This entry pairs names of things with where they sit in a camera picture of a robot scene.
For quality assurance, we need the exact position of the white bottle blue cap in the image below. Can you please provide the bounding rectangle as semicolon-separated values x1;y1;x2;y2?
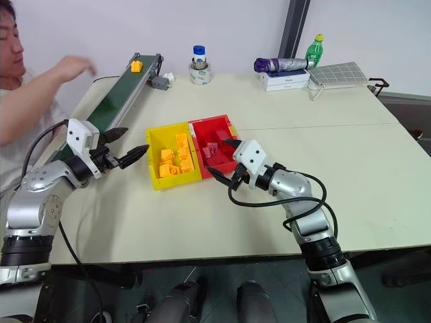
192;44;207;69

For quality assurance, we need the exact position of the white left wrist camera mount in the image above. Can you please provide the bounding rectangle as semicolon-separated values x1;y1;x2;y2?
65;118;102;180

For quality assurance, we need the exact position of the black table clamp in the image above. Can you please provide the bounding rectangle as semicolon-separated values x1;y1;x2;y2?
367;77;391;99

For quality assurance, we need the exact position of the red toy block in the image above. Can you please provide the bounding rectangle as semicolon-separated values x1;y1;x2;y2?
201;142;218;159
205;153;234;168

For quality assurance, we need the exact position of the dark rounded shape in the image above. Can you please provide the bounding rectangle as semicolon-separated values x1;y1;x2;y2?
235;280;271;323
150;275;208;323

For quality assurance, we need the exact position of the person's head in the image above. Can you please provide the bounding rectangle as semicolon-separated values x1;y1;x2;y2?
0;0;28;90

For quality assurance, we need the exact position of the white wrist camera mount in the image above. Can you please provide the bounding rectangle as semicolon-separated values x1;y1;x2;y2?
232;139;269;186
65;118;102;180

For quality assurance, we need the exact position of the white phone box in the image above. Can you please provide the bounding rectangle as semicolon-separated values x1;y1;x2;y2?
264;79;310;93
258;69;311;85

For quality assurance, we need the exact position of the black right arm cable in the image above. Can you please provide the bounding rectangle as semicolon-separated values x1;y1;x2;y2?
228;164;339;237

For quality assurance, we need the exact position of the green plastic bottle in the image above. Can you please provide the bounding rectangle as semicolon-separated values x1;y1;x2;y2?
304;33;325;69

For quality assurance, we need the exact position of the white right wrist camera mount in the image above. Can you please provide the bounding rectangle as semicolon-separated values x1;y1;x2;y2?
232;139;269;186

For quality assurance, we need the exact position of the person's bare hand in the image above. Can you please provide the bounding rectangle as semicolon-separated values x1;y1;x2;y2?
57;55;98;82

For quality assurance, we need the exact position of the yellow plastic bin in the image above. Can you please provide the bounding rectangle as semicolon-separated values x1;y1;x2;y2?
145;122;203;192

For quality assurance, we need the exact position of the black cable under table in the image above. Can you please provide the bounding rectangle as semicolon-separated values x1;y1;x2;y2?
58;221;104;323

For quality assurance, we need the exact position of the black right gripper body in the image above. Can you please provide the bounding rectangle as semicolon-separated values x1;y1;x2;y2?
230;163;252;192

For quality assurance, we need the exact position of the grey metal post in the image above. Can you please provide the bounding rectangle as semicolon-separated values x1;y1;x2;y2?
277;0;311;60

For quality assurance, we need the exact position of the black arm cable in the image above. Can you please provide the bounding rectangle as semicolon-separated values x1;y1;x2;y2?
228;164;339;237
21;119;69;179

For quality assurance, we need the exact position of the red plastic bin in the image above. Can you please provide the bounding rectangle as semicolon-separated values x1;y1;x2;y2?
187;114;242;180

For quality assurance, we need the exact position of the person in white shirt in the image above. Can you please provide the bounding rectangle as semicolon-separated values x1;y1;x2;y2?
0;67;69;194

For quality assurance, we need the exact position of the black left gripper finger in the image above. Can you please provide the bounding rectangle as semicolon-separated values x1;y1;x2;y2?
101;127;130;145
117;144;150;170

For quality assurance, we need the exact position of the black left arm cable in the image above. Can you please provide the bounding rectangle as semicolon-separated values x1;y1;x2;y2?
21;119;69;179

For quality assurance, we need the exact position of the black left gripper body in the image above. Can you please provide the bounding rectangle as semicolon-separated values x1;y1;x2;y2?
89;131;121;174

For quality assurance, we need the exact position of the wide tape roll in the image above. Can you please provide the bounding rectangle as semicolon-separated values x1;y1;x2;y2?
188;61;213;85

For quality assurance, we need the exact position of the folded purple umbrella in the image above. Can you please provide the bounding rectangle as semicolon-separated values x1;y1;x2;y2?
253;57;316;73

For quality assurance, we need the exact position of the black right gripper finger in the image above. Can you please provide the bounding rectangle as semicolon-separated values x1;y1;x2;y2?
205;166;234;189
223;137;244;151

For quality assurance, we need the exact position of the green conveyor belt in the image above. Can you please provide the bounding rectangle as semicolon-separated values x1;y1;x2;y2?
42;52;165;169

